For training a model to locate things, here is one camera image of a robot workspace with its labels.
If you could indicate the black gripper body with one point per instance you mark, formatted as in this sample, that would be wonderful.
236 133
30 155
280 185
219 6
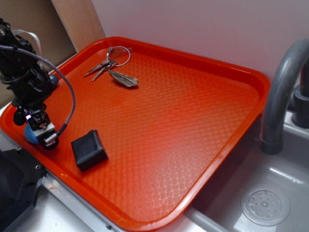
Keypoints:
31 87

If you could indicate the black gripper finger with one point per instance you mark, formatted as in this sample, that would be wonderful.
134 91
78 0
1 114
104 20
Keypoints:
48 140
19 117

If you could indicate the light blue dimpled ball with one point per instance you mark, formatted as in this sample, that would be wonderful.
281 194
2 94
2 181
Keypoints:
30 136

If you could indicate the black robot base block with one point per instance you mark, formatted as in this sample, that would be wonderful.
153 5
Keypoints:
20 179

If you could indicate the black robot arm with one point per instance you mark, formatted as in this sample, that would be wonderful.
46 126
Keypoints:
15 51

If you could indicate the dark grey oblong capsule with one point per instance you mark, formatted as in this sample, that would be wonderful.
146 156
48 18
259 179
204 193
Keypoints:
54 80

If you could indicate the black wedge block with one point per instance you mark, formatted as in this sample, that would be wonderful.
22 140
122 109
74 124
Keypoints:
88 150

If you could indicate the brown cardboard panel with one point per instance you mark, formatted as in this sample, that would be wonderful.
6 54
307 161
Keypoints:
44 29

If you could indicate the bunch of metal keys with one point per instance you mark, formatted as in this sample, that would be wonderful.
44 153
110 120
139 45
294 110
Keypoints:
100 69

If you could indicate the wooden board strip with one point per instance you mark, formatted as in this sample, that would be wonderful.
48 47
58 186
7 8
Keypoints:
80 21

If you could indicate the metal leaf key pendant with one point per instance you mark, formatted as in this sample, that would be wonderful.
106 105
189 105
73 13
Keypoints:
123 79

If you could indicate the grey plastic sink basin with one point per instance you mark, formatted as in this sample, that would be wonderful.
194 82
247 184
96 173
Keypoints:
217 208

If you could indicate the grey curved faucet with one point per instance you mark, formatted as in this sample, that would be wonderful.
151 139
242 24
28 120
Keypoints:
280 96

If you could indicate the round sink drain strainer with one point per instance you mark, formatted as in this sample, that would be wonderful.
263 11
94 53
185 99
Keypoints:
265 205

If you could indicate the dark grey faucet knob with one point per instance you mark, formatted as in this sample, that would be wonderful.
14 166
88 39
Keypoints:
301 99

